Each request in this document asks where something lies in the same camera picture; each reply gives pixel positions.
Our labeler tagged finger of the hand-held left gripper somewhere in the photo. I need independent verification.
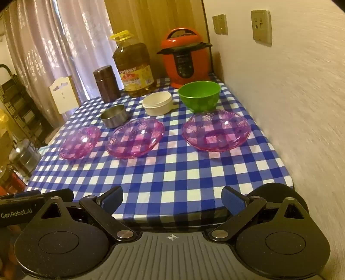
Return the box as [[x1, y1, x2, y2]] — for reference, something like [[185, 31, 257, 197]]
[[40, 188, 75, 202], [13, 190, 41, 199]]

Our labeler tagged stainless steel bowl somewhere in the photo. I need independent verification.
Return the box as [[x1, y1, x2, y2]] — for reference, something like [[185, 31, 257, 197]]
[[100, 105, 129, 129]]

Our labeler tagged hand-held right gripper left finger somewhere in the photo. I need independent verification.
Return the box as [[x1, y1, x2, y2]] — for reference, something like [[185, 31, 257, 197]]
[[35, 186, 137, 241]]

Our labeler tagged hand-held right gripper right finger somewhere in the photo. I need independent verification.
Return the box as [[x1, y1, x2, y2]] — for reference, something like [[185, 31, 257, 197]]
[[207, 186, 314, 241]]

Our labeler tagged blue white checked tablecloth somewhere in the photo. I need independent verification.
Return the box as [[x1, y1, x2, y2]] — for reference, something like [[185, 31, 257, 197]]
[[25, 72, 295, 224]]

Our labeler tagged brown cylindrical canister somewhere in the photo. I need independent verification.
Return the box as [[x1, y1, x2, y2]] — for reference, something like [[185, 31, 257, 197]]
[[93, 65, 121, 103]]

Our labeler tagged small purple transparent plate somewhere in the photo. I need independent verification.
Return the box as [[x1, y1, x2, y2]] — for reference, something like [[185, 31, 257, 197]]
[[59, 125, 102, 161]]

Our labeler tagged large cooking oil bottle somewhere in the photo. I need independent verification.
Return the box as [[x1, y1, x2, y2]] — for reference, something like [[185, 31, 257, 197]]
[[110, 30, 155, 98]]

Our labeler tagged steel kettle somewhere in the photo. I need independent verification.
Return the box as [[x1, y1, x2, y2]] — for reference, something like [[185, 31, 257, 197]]
[[8, 138, 43, 181]]

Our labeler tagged red electric pressure cooker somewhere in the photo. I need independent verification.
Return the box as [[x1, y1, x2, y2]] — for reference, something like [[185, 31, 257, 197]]
[[157, 27, 213, 89]]

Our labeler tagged medium purple transparent plate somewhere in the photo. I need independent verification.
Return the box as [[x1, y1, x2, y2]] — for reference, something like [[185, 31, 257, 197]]
[[105, 118, 165, 159]]

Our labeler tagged cream wooden chair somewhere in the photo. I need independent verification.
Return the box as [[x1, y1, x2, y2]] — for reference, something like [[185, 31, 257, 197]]
[[44, 75, 82, 144]]

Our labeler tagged sheer pale curtain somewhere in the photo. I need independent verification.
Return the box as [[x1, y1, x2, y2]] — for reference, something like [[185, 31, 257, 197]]
[[0, 0, 115, 128]]

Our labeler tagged black metal rack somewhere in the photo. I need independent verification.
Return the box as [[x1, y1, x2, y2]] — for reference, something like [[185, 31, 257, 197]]
[[0, 64, 54, 147]]

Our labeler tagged white plastic bowl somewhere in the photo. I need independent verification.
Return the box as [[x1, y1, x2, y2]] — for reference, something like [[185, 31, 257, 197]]
[[142, 91, 173, 116]]

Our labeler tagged wooden wall panel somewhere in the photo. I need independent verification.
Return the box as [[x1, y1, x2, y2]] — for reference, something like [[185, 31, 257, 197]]
[[104, 0, 214, 87]]

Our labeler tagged large beige wall outlet plate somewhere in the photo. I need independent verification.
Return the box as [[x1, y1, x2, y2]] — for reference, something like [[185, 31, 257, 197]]
[[250, 10, 272, 45]]

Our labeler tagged green plastic bowl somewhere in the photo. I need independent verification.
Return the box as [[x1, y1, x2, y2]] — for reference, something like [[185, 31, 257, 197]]
[[177, 81, 222, 114]]

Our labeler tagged large purple transparent plate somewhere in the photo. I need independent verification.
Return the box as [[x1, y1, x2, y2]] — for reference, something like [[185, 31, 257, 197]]
[[181, 109, 252, 153]]

